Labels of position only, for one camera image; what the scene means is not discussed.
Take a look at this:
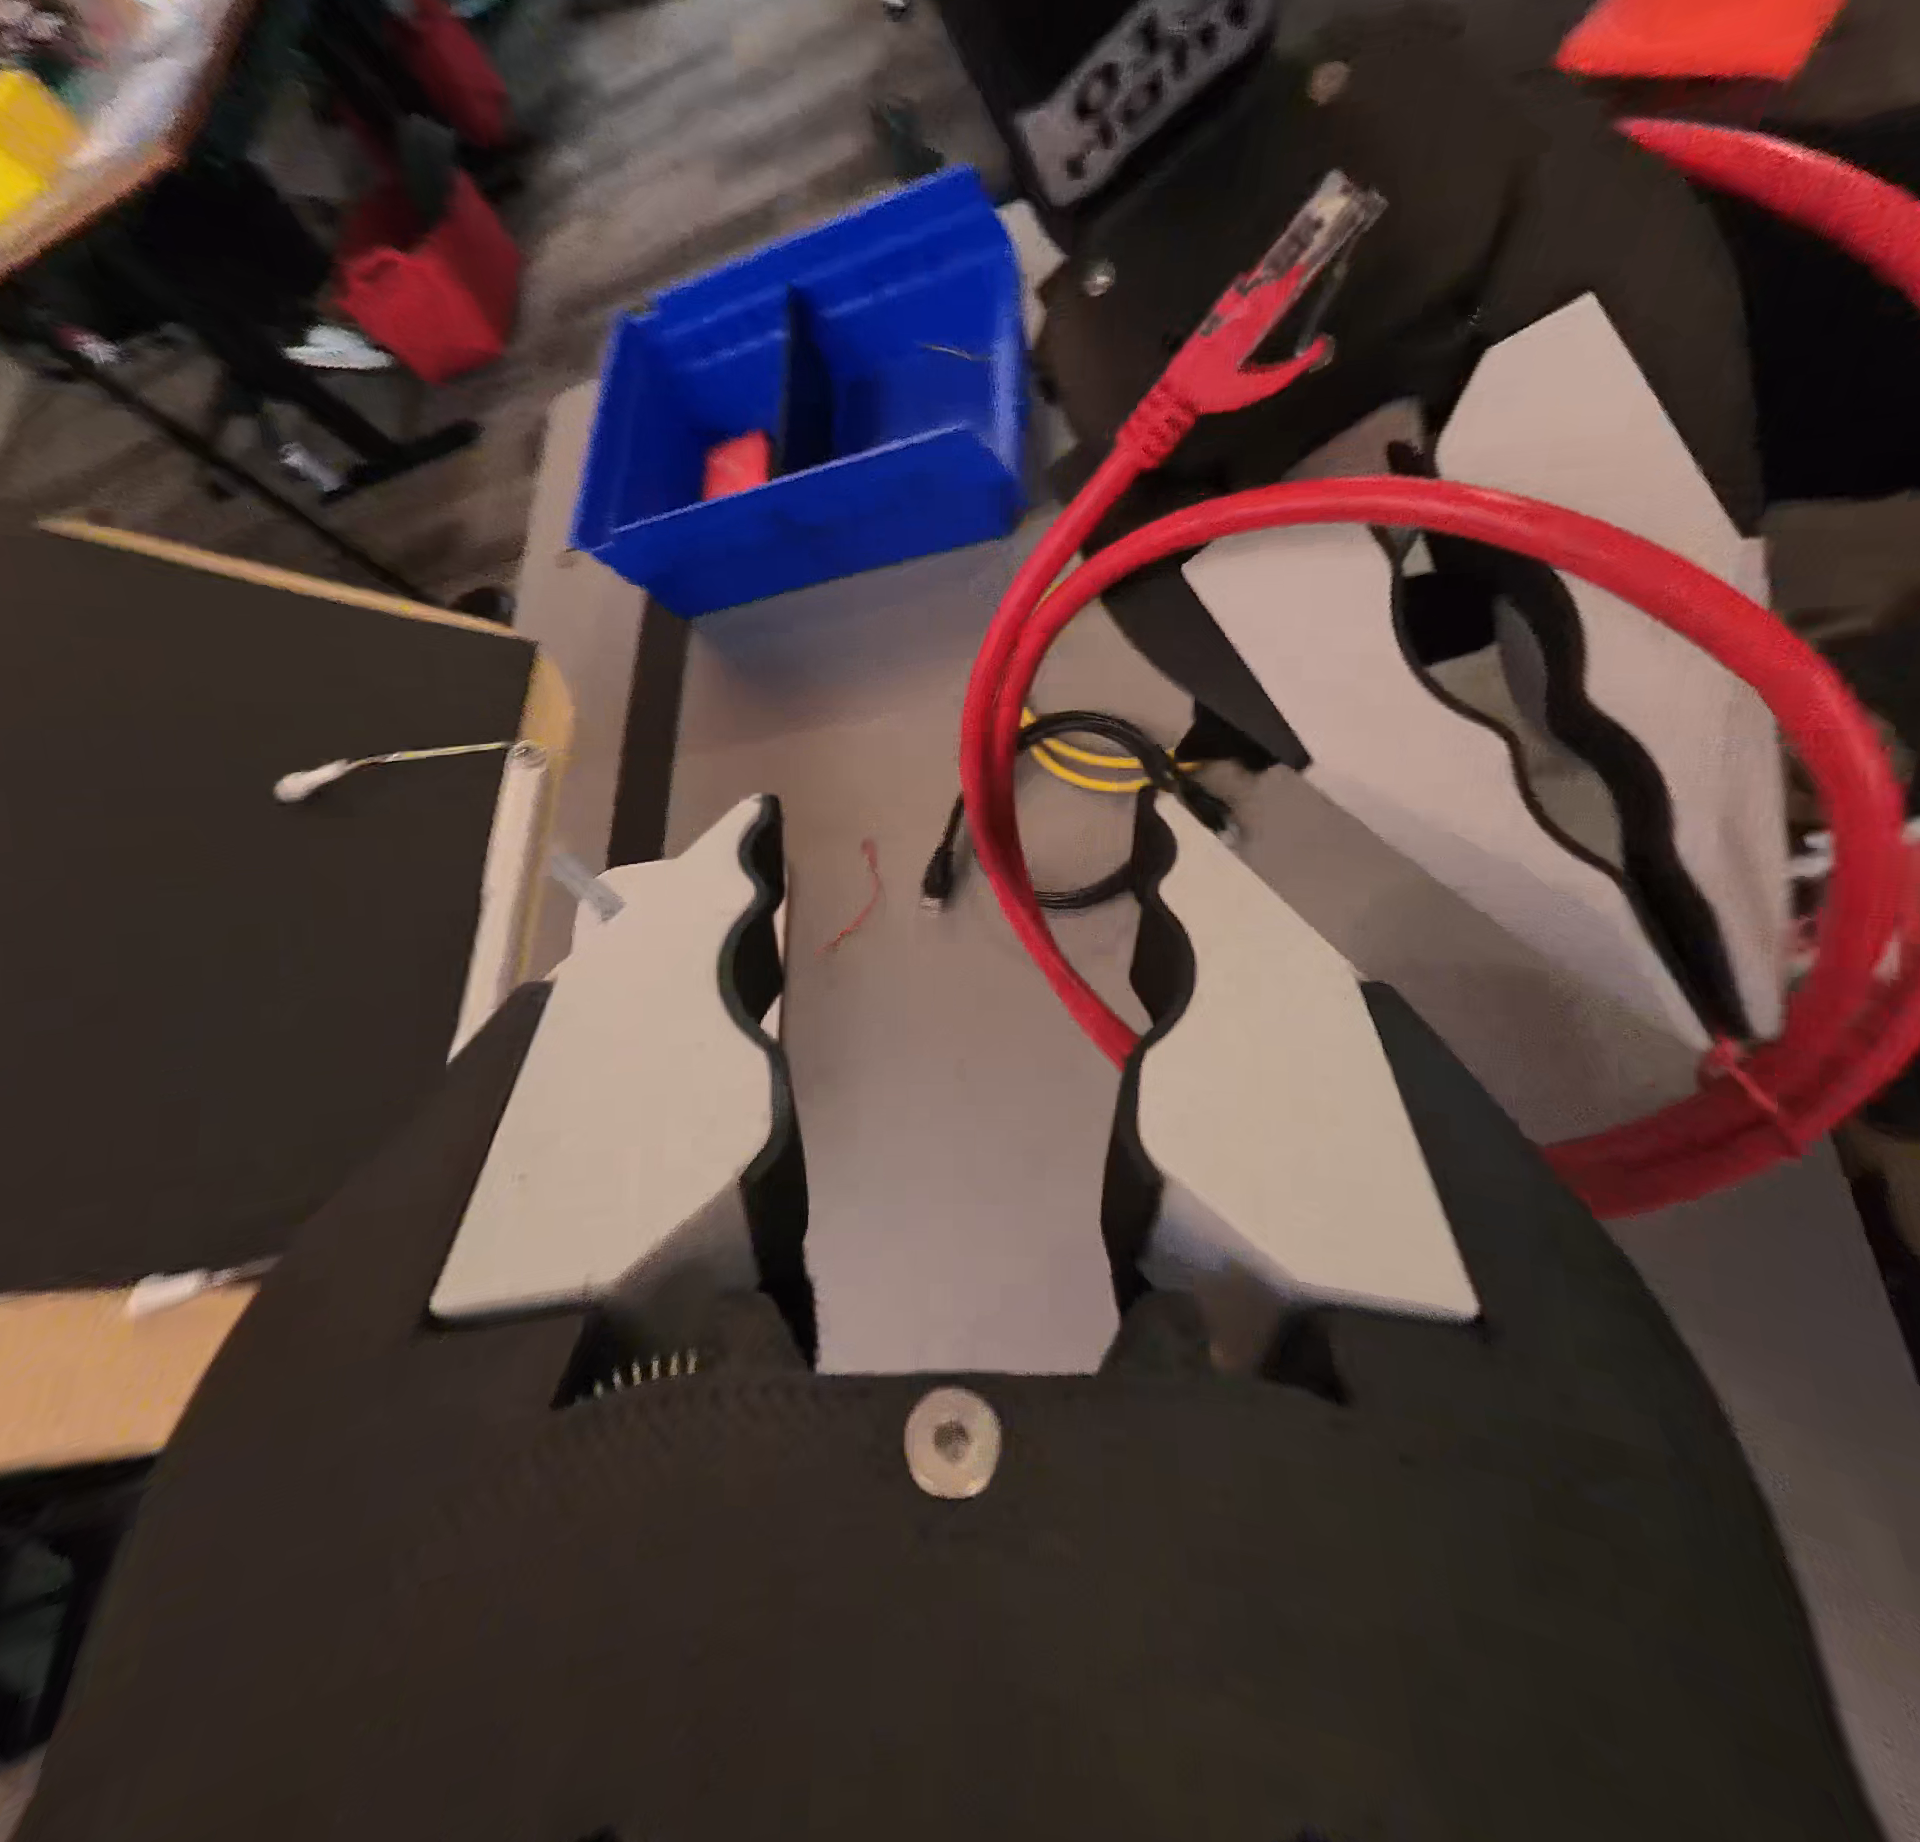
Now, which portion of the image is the small yellow bin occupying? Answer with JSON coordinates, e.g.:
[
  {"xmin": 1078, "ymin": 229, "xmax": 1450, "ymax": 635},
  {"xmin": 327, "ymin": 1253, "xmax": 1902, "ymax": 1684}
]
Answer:
[{"xmin": 0, "ymin": 70, "xmax": 88, "ymax": 225}]

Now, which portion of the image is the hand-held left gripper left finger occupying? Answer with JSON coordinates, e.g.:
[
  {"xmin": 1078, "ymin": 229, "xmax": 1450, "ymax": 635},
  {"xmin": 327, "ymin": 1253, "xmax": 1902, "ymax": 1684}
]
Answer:
[{"xmin": 432, "ymin": 795, "xmax": 805, "ymax": 1325}]

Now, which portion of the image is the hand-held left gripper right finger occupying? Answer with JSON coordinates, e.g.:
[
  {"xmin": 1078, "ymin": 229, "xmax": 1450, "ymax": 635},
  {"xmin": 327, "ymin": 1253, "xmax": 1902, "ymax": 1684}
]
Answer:
[{"xmin": 1100, "ymin": 798, "xmax": 1488, "ymax": 1325}]

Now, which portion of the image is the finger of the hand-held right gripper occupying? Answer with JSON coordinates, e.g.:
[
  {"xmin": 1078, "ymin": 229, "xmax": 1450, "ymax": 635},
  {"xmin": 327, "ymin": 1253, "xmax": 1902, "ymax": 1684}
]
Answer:
[
  {"xmin": 1101, "ymin": 518, "xmax": 1719, "ymax": 1050},
  {"xmin": 1426, "ymin": 295, "xmax": 1801, "ymax": 1045}
]

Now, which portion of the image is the white pin with cord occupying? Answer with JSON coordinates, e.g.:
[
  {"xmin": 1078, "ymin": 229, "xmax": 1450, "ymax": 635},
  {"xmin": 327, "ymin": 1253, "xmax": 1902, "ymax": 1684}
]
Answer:
[
  {"xmin": 273, "ymin": 737, "xmax": 529, "ymax": 810},
  {"xmin": 125, "ymin": 1262, "xmax": 280, "ymax": 1325}
]

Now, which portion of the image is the red ethernet cable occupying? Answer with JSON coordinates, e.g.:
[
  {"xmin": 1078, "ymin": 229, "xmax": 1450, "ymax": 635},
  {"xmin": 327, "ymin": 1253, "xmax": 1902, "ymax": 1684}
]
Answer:
[{"xmin": 958, "ymin": 118, "xmax": 1920, "ymax": 1226}]

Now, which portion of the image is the black board with wooden edge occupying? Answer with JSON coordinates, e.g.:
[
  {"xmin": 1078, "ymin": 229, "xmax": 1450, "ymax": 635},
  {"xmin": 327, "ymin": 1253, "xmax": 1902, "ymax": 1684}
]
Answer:
[{"xmin": 0, "ymin": 518, "xmax": 580, "ymax": 1473}]

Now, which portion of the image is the grey stand bar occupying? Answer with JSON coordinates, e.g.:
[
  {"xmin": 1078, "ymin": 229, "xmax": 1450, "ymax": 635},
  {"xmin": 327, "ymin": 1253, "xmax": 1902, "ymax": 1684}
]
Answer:
[{"xmin": 451, "ymin": 743, "xmax": 571, "ymax": 1065}]

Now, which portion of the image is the black ethernet cable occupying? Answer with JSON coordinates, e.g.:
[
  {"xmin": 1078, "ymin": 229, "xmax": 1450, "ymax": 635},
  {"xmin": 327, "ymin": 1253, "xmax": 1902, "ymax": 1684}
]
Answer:
[{"xmin": 916, "ymin": 709, "xmax": 1245, "ymax": 918}]

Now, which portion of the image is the blue bin with tag sticker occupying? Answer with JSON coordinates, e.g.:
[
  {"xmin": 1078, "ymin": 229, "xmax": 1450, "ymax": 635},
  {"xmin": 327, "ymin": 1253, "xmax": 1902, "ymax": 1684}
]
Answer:
[{"xmin": 568, "ymin": 168, "xmax": 1039, "ymax": 624}]

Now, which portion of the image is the thin red wire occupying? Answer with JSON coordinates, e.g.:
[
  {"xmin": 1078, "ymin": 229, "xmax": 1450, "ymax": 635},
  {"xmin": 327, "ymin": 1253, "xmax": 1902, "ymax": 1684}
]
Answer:
[{"xmin": 823, "ymin": 839, "xmax": 895, "ymax": 960}]

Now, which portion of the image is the wooden side table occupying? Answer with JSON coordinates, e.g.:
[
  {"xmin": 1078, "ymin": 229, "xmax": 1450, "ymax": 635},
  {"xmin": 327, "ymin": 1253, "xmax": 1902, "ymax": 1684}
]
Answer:
[{"xmin": 0, "ymin": 0, "xmax": 294, "ymax": 281}]

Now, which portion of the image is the yellow ethernet cable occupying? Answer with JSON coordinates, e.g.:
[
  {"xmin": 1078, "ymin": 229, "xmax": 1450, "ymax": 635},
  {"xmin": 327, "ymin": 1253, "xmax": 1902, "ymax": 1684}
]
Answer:
[{"xmin": 1021, "ymin": 698, "xmax": 1204, "ymax": 798}]

